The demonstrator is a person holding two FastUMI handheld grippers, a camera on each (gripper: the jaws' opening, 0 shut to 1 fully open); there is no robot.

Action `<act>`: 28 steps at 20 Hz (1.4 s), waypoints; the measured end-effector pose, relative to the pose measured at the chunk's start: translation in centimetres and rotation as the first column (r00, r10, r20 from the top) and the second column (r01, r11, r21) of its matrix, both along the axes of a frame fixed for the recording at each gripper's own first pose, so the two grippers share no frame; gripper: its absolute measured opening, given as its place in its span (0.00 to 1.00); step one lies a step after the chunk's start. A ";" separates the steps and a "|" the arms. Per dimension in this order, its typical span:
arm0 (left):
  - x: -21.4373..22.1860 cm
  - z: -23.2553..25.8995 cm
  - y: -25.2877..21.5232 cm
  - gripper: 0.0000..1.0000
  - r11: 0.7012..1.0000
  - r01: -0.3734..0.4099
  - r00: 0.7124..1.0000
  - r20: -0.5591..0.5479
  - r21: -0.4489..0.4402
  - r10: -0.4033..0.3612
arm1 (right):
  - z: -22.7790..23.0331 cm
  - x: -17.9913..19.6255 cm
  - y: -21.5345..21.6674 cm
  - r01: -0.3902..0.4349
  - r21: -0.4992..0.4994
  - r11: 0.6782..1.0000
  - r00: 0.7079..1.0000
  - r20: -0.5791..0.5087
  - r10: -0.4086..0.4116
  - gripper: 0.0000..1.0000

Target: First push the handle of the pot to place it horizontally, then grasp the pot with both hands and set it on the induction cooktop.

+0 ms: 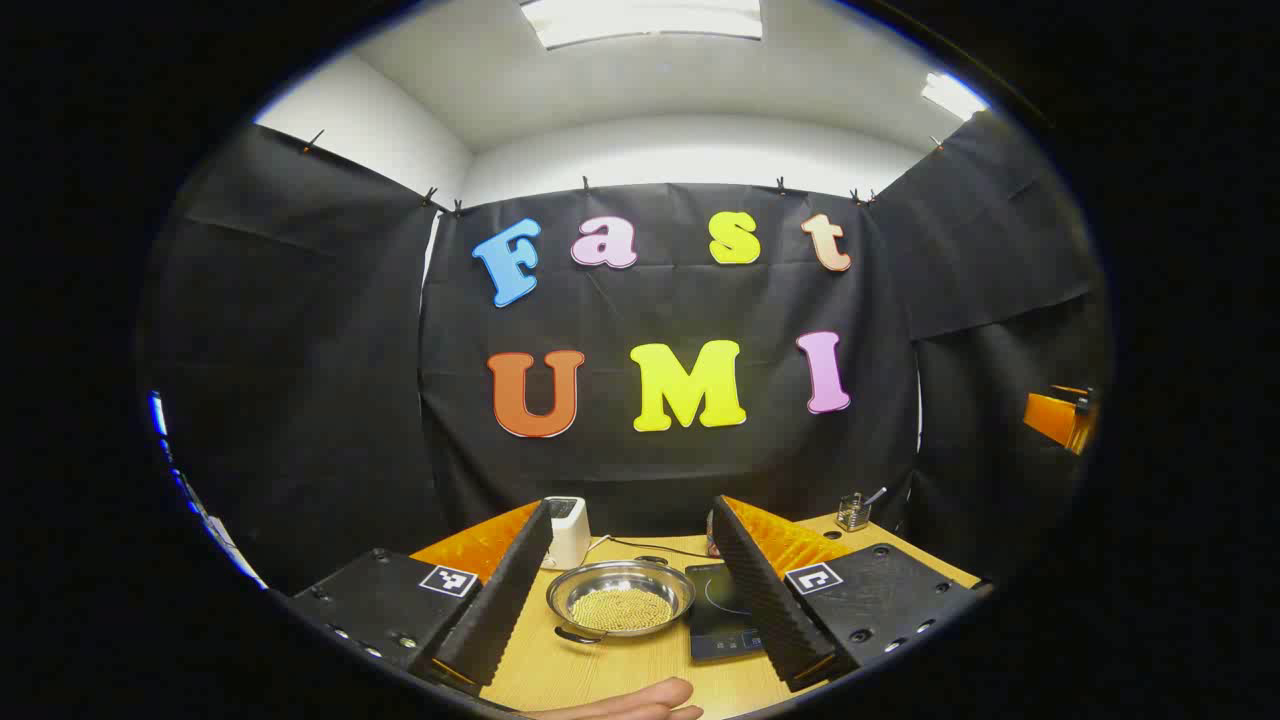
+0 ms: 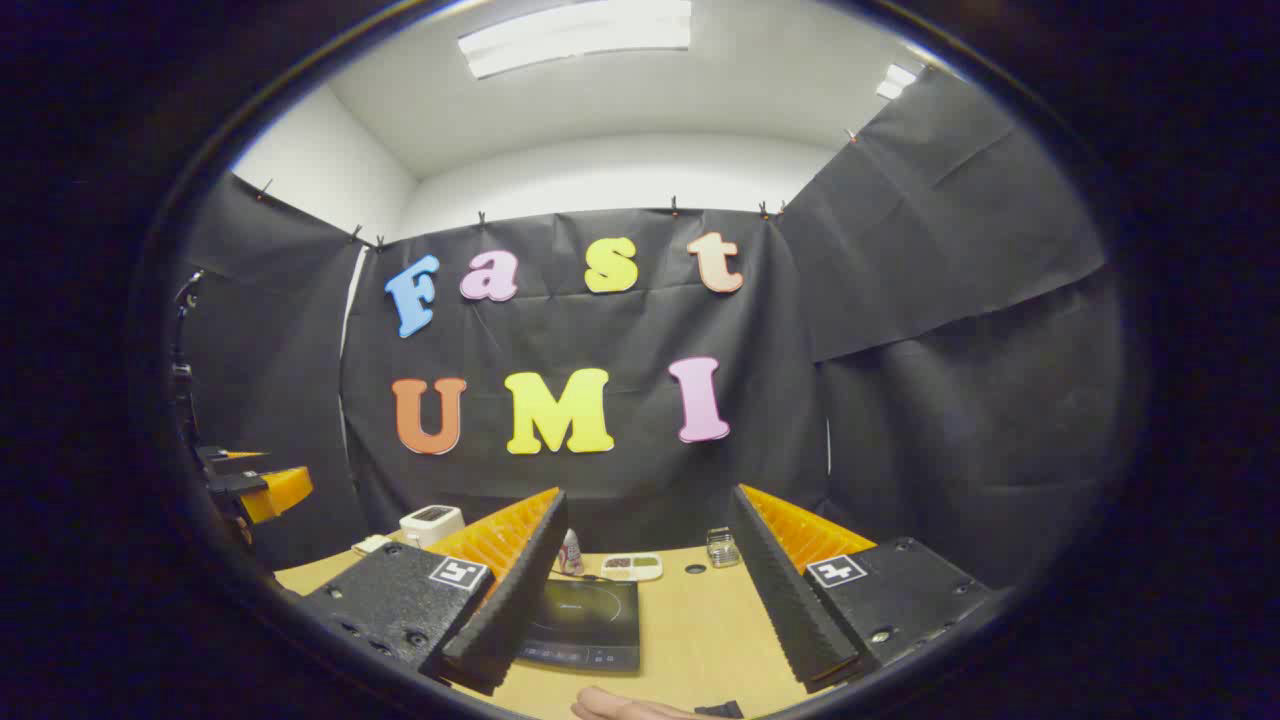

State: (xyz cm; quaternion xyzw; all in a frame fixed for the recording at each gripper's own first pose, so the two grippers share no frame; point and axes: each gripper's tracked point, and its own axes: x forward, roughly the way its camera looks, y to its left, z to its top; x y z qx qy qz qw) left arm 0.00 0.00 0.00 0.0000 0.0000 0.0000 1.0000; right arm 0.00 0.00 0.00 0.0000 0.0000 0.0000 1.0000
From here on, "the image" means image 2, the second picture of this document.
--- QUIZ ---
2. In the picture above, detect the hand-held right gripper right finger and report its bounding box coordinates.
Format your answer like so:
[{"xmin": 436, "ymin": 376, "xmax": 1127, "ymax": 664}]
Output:
[{"xmin": 728, "ymin": 484, "xmax": 993, "ymax": 694}]

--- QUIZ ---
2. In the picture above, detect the black backdrop cloth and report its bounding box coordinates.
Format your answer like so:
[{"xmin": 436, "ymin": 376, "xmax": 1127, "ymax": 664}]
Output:
[{"xmin": 165, "ymin": 65, "xmax": 1131, "ymax": 591}]

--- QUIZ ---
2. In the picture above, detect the black induction cooktop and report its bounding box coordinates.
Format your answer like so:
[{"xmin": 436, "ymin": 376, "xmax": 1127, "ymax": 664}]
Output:
[{"xmin": 515, "ymin": 575, "xmax": 641, "ymax": 673}]

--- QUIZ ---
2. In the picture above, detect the large ceiling light panel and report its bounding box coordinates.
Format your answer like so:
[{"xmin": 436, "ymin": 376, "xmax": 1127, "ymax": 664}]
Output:
[{"xmin": 460, "ymin": 0, "xmax": 691, "ymax": 79}]

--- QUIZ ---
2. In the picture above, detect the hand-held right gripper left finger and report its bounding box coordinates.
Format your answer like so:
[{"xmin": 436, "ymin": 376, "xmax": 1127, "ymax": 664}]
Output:
[{"xmin": 300, "ymin": 487, "xmax": 569, "ymax": 697}]

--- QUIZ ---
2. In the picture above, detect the white toaster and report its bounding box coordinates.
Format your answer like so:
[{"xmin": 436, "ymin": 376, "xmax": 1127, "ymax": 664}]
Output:
[{"xmin": 399, "ymin": 505, "xmax": 466, "ymax": 549}]

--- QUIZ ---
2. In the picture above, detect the white divided dish of beans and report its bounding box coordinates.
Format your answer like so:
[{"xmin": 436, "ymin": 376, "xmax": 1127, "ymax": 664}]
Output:
[{"xmin": 600, "ymin": 553, "xmax": 664, "ymax": 583}]

